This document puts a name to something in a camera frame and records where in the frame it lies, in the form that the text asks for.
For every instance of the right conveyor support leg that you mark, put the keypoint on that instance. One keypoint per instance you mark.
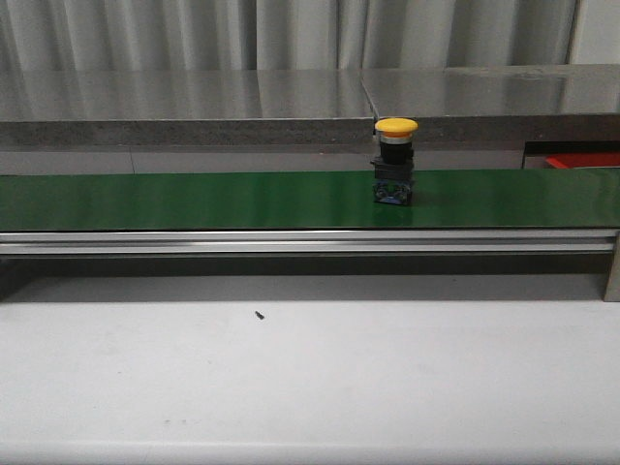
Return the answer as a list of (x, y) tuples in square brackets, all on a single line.
[(612, 287)]

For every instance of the grey pleated curtain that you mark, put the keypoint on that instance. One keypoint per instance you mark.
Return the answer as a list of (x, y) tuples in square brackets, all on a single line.
[(282, 35)]

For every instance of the grey right table slab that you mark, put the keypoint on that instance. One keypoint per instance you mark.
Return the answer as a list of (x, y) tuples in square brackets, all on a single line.
[(546, 103)]

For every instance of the grey table slab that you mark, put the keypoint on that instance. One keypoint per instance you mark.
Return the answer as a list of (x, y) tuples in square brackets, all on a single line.
[(184, 108), (546, 103)]

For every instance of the aluminium conveyor frame rail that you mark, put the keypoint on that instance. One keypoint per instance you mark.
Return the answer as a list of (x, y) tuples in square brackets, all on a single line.
[(15, 244)]

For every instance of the yellow mushroom push button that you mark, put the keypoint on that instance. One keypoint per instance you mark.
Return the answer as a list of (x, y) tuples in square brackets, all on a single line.
[(394, 166)]

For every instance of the grey left table slab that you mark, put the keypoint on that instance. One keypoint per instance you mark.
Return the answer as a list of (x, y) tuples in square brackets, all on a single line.
[(184, 108)]

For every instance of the green conveyor belt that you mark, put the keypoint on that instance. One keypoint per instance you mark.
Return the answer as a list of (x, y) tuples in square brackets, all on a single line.
[(308, 200)]

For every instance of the red plastic tray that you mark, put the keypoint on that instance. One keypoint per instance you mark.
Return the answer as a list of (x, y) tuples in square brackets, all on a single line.
[(610, 160)]

